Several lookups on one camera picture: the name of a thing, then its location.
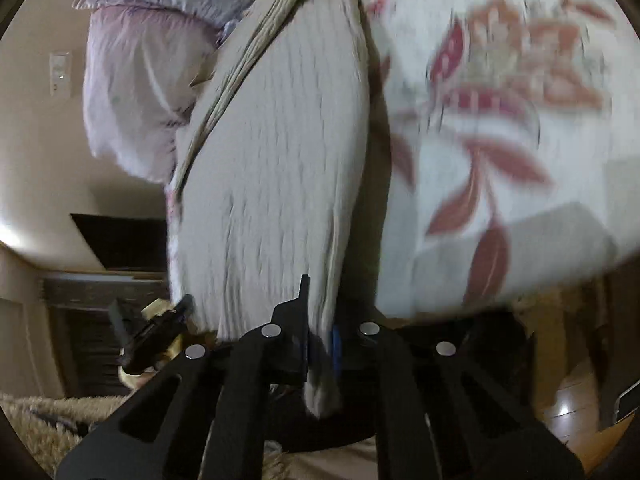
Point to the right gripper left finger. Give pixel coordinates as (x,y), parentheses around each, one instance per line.
(203,415)

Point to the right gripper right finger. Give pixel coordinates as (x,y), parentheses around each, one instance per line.
(447,400)

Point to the beige cable knit sweater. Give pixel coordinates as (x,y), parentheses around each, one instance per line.
(268,174)

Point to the beige shaggy rug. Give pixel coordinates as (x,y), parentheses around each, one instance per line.
(51,428)

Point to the pale pink floral pillow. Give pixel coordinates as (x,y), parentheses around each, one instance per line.
(140,67)

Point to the floral bed sheet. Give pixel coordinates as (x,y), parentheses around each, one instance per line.
(513,128)

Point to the wall light switch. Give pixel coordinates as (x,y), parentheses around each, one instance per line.
(60,74)

